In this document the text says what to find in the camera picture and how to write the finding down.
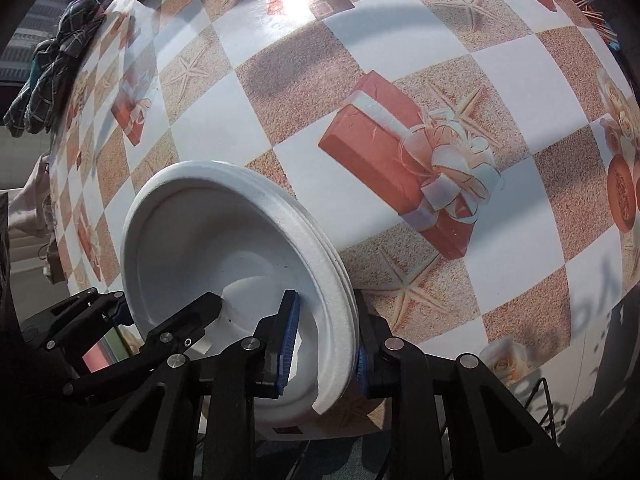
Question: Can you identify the wooden skewers bundle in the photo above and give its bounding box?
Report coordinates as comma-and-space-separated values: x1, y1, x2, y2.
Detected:
562, 0, 618, 48

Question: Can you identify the plaid cloth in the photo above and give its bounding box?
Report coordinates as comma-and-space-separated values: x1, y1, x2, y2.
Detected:
2, 0, 108, 137

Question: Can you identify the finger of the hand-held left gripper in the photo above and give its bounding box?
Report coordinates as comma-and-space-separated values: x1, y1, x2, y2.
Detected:
64, 293, 222, 402
20, 289, 133, 386

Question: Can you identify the checkered printed tablecloth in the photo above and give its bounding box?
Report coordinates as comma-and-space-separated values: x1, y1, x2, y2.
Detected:
47, 0, 640, 443

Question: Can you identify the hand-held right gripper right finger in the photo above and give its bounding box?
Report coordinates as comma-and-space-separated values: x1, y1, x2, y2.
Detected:
354, 289, 576, 480

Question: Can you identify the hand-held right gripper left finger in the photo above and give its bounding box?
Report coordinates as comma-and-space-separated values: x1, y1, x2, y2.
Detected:
60, 289, 302, 480

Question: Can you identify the black wire rack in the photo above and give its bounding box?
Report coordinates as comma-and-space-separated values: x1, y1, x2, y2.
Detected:
520, 375, 571, 441

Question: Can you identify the pink oval plastic plate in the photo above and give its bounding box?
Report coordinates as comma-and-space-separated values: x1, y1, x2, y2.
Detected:
80, 337, 118, 373

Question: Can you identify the white paper plate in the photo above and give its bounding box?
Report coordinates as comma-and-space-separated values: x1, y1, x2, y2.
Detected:
120, 161, 351, 423
240, 165, 360, 411

